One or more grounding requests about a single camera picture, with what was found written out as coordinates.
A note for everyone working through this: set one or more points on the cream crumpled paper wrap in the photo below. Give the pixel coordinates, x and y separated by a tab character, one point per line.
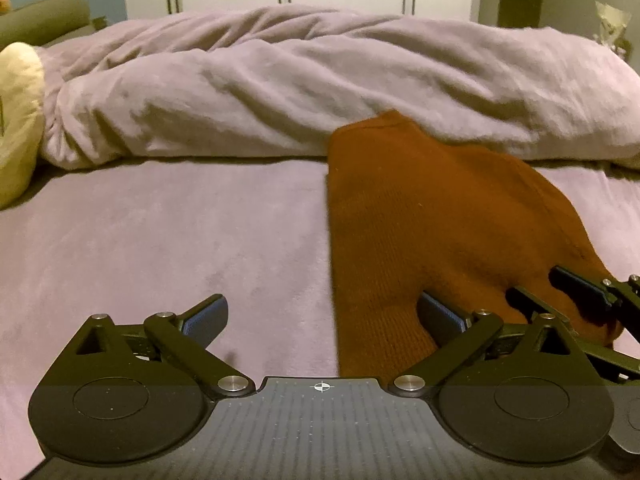
612	27

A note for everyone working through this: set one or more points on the lilac fleece duvet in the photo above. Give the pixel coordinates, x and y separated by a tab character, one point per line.
300	90

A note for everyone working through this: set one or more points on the yellow round plush cushion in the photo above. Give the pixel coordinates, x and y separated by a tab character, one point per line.
17	120

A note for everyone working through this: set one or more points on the lilac bed sheet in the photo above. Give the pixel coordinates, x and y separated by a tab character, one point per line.
165	250

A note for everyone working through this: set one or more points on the olive bolster pillow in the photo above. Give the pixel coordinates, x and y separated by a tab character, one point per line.
42	20

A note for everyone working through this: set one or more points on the brown knit garment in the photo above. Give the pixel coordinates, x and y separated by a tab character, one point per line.
440	220

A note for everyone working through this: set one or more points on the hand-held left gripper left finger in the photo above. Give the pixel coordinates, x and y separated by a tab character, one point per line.
206	317

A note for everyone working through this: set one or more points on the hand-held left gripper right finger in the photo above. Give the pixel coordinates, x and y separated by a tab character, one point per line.
440	317

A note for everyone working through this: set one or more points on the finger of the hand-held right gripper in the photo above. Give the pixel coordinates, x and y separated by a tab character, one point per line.
522	299
580	285

